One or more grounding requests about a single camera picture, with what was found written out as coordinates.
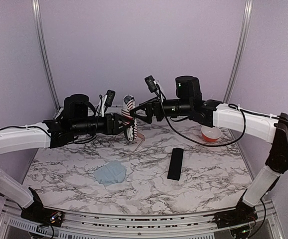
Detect blue cleaning cloth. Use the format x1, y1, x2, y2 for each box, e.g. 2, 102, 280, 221
93, 160, 127, 187

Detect orange white bowl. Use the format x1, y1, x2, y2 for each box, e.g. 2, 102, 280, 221
201, 126, 222, 142

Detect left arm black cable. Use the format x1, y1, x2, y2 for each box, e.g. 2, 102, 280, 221
0, 124, 100, 145

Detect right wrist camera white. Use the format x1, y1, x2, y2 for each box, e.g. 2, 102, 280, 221
144, 75, 166, 101

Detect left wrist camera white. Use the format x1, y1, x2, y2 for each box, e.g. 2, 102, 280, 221
98, 90, 116, 117

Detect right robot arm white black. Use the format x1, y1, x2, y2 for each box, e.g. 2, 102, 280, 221
130, 76, 288, 228

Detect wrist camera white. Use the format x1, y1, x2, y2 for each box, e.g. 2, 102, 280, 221
98, 90, 116, 117
144, 75, 166, 101

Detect black glasses case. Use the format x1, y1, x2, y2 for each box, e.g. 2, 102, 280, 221
167, 147, 184, 181

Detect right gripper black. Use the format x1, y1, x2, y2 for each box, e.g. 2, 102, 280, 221
130, 96, 192, 123

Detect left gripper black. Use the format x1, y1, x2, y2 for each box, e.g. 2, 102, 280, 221
72, 113, 134, 135

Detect striped flag glasses pouch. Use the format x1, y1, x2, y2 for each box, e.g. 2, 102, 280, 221
121, 95, 138, 142

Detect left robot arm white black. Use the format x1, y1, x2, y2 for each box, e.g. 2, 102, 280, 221
0, 90, 136, 227

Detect right aluminium frame post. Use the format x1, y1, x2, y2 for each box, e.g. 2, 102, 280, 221
223, 0, 254, 103

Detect left aluminium frame post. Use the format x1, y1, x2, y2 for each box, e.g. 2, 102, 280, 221
31, 0, 60, 110

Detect aluminium frame post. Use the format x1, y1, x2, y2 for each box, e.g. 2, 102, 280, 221
223, 0, 254, 103
31, 0, 60, 110

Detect front aluminium rail base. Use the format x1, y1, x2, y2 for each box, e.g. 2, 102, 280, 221
0, 200, 285, 239

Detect pink frame sunglasses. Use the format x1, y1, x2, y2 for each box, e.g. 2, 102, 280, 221
135, 132, 145, 151

